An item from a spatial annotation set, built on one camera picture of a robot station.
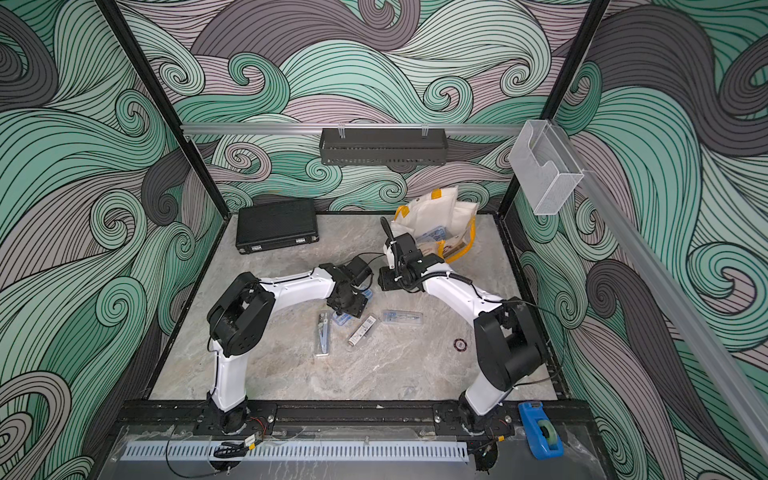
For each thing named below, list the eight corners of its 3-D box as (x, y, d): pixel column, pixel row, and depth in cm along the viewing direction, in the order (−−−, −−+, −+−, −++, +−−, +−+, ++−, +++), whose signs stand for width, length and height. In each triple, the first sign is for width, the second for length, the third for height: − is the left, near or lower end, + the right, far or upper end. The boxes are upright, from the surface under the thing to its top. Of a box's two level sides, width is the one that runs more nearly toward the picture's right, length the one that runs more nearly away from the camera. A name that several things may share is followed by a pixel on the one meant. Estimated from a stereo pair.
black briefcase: (238, 257, 108) (231, 246, 103) (244, 217, 122) (238, 206, 117) (318, 245, 112) (316, 234, 107) (315, 207, 126) (313, 196, 121)
